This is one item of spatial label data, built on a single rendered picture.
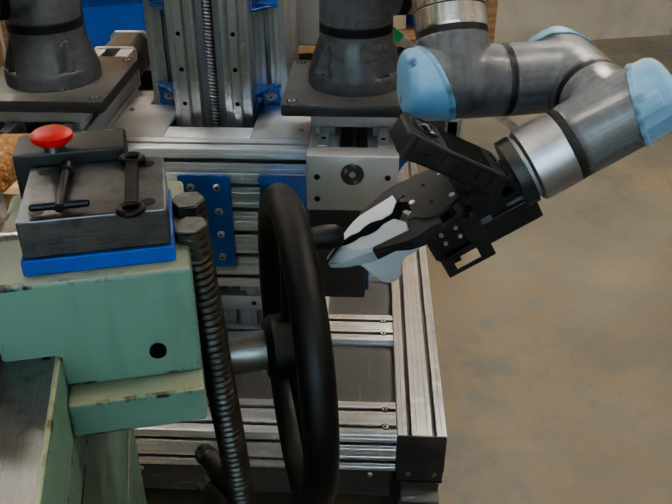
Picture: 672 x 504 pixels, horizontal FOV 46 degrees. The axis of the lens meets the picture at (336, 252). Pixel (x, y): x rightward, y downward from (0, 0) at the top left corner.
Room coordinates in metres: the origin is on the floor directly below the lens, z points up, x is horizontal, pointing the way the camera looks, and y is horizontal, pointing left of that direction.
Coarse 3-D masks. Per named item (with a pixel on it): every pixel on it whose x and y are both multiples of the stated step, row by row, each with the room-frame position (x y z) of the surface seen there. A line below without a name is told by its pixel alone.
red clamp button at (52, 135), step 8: (40, 128) 0.54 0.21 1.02; (48, 128) 0.54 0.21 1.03; (56, 128) 0.54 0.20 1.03; (64, 128) 0.54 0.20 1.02; (32, 136) 0.53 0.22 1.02; (40, 136) 0.53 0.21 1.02; (48, 136) 0.53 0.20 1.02; (56, 136) 0.53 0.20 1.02; (64, 136) 0.53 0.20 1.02; (72, 136) 0.54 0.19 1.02; (40, 144) 0.52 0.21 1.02; (48, 144) 0.52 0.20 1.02; (56, 144) 0.52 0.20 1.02; (64, 144) 0.53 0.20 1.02
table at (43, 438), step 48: (0, 192) 0.68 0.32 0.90; (0, 384) 0.40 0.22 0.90; (48, 384) 0.40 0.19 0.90; (96, 384) 0.44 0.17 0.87; (144, 384) 0.44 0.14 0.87; (192, 384) 0.44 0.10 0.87; (0, 432) 0.36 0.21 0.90; (48, 432) 0.36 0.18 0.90; (96, 432) 0.42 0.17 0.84; (0, 480) 0.32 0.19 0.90; (48, 480) 0.33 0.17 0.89
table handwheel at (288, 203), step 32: (288, 192) 0.58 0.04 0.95; (288, 224) 0.53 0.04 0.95; (288, 256) 0.50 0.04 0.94; (288, 288) 0.48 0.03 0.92; (320, 288) 0.48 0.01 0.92; (288, 320) 0.55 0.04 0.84; (320, 320) 0.46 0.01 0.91; (256, 352) 0.54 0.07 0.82; (288, 352) 0.53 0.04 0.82; (320, 352) 0.45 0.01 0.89; (288, 384) 0.62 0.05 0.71; (320, 384) 0.43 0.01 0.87; (288, 416) 0.59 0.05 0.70; (320, 416) 0.42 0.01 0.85; (288, 448) 0.55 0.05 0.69; (320, 448) 0.42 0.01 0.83; (320, 480) 0.42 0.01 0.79
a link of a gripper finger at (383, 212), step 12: (384, 204) 0.71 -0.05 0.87; (396, 204) 0.70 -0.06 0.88; (360, 216) 0.71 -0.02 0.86; (372, 216) 0.70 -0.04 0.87; (384, 216) 0.69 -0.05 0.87; (396, 216) 0.69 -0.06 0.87; (348, 228) 0.70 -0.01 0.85; (360, 228) 0.69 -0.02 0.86; (372, 228) 0.69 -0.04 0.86; (348, 240) 0.68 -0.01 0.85
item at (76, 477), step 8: (80, 440) 0.43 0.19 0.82; (72, 448) 0.41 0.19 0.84; (80, 448) 0.43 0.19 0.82; (72, 456) 0.40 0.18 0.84; (80, 456) 0.42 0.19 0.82; (72, 464) 0.39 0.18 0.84; (80, 464) 0.41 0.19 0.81; (72, 472) 0.39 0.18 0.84; (80, 472) 0.41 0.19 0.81; (72, 480) 0.38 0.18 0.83; (80, 480) 0.40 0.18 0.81; (72, 488) 0.38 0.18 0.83; (80, 488) 0.40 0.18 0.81; (72, 496) 0.37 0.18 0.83; (80, 496) 0.39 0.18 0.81
